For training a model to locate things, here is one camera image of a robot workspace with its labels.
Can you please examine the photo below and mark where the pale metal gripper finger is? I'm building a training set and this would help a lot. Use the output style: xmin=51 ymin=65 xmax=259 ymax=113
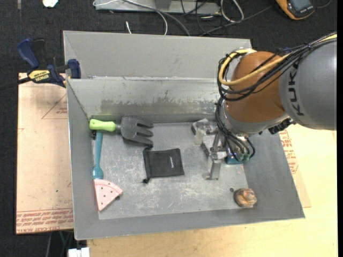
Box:
xmin=200 ymin=141 xmax=214 ymax=158
xmin=206 ymin=158 xmax=222 ymax=181

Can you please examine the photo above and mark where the clear glass thing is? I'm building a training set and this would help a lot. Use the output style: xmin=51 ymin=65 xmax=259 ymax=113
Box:
xmin=191 ymin=118 xmax=215 ymax=146

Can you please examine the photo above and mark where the small teal block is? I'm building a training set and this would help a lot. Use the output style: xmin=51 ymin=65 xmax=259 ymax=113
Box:
xmin=225 ymin=155 xmax=243 ymax=166

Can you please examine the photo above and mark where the brown toy animal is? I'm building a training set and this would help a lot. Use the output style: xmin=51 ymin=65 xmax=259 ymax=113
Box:
xmin=233 ymin=187 xmax=258 ymax=208

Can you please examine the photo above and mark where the grey metal bin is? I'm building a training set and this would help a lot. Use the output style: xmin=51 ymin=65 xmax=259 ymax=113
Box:
xmin=63 ymin=30 xmax=305 ymax=241

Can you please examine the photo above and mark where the pink toy watermelon slice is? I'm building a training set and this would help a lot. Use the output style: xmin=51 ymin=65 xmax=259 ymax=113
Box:
xmin=93 ymin=179 xmax=124 ymax=212

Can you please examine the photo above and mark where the black drawstring pouch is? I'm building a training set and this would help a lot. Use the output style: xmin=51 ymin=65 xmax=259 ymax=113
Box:
xmin=141 ymin=148 xmax=185 ymax=184

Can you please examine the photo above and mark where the green-handled grey garden fork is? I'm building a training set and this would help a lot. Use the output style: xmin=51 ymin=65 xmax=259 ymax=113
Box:
xmin=89 ymin=116 xmax=155 ymax=147

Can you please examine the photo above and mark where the teal handled tool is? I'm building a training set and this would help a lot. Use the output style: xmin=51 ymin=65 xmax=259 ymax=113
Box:
xmin=92 ymin=131 xmax=105 ymax=181

